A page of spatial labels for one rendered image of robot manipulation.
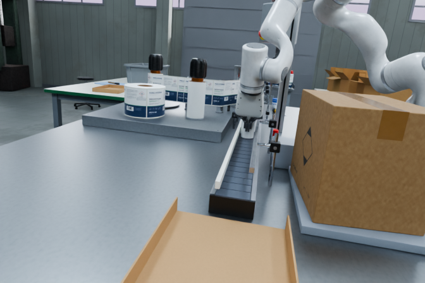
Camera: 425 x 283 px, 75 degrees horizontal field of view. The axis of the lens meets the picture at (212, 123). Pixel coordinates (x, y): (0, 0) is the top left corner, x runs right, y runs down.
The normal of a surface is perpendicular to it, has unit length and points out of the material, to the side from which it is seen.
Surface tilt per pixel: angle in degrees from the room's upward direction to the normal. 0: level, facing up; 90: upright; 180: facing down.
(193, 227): 0
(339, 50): 90
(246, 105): 112
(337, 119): 90
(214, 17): 90
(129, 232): 0
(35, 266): 0
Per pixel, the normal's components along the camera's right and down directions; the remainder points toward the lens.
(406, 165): -0.10, 0.23
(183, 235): 0.07, -0.97
